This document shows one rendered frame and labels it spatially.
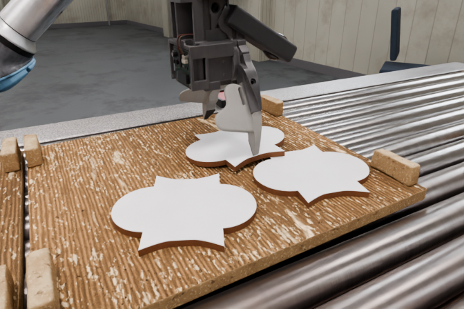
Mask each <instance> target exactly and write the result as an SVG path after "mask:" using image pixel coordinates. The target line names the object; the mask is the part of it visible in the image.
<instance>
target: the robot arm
mask: <svg viewBox="0 0 464 309"><path fill-rule="evenodd" d="M72 1H73V0H10V2H9V3H8V4H7V5H6V6H5V7H4V9H3V10H2V11H1V12H0V92H5V91H7V90H9V89H11V88H12V87H14V86H15V85H17V84H18V83H19V82H20V81H21V80H22V79H23V78H24V77H25V76H26V75H27V74H28V73H29V72H30V71H31V70H32V69H33V68H34V66H35V64H36V60H35V58H34V57H33V55H34V54H35V53H36V52H37V49H36V45H35V42H36V40H38V38H39V37H40V36H41V35H42V34H43V33H44V32H45V31H46V30H47V29H48V28H49V27H50V25H51V24H52V23H53V22H54V21H55V20H56V19H57V17H58V16H59V15H60V14H61V13H62V12H63V11H64V10H65V9H66V8H67V7H68V6H69V5H70V3H71V2H72ZM169 4H170V13H171V28H172V37H173V38H172V39H168V48H169V56H170V65H171V79H176V81H178V82H179V83H181V84H182V85H184V86H186V87H187V88H188V89H186V90H184V91H182V92H181V93H180V95H179V100H180V101H183V102H193V103H202V113H203V118H204V120H205V119H208V118H209V117H210V116H211V115H212V114H213V113H214V112H215V105H216V102H217V101H218V95H219V92H220V91H221V90H222V89H223V86H224V85H228V84H229V85H228V86H227V87H226V88H225V89H224V97H225V100H226V106H225V107H224V108H223V109H222V110H221V111H220V112H218V113H217V114H216V116H215V124H216V126H217V127H218V128H219V129H220V130H221V131H225V132H245V133H248V141H249V145H250V148H251V151H252V155H253V156H255V155H258V154H259V150H260V142H261V134H262V113H261V110H262V101H261V94H260V84H259V80H258V75H257V72H256V70H255V67H254V65H253V63H252V61H251V57H250V54H249V48H248V46H247V45H246V41H247V42H249V43H250V44H252V45H253V46H255V47H257V48H258V49H260V50H261V51H263V53H264V54H265V56H266V57H268V58H269V59H271V60H282V61H286V62H290V61H291V60H292V59H293V56H294V54H295V53H296V51H297V46H295V45H294V44H292V43H291V42H290V41H289V40H288V39H287V38H286V37H285V36H284V35H283V34H280V33H277V32H276V31H274V30H272V29H271V28H270V27H268V26H267V25H265V24H264V23H263V22H261V21H260V20H258V19H256V18H255V17H254V16H252V15H251V14H249V13H248V12H247V11H245V10H244V9H242V8H241V7H240V6H238V5H233V4H229V0H169ZM173 51H174V52H173ZM173 57H174V58H173ZM173 63H174V64H175V70H174V65H173Z"/></svg>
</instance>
